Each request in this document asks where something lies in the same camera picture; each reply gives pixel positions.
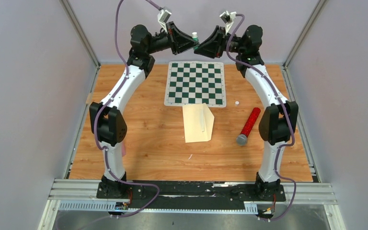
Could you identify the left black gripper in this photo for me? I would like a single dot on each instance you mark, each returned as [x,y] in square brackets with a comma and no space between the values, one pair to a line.
[178,41]

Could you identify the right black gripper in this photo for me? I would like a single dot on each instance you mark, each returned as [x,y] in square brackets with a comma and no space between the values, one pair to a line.
[214,46]

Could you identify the green white glue stick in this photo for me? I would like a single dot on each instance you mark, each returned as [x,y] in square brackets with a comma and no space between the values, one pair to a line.
[195,38]

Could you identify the cream envelope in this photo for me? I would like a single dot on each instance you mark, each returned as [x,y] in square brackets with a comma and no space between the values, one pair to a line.
[192,132]

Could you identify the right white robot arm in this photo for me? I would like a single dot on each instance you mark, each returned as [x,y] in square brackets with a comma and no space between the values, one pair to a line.
[278,123]

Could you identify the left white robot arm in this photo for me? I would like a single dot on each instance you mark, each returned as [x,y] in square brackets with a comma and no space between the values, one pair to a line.
[107,123]

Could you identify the green white chessboard mat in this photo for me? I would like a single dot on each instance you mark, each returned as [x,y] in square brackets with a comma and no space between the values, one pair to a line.
[195,82]

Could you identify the red glitter microphone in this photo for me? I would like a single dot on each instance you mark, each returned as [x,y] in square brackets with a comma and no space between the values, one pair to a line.
[242,138]

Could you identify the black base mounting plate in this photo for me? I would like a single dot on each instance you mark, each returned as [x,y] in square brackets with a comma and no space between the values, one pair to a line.
[190,195]

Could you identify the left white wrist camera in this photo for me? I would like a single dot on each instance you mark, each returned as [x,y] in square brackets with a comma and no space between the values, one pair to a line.
[163,17]

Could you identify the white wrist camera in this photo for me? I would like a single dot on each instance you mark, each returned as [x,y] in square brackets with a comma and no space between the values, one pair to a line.
[163,17]
[228,19]

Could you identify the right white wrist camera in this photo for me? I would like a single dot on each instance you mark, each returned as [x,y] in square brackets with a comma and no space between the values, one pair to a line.
[228,19]

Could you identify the aluminium frame rail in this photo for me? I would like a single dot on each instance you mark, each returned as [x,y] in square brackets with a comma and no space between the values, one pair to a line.
[72,204]

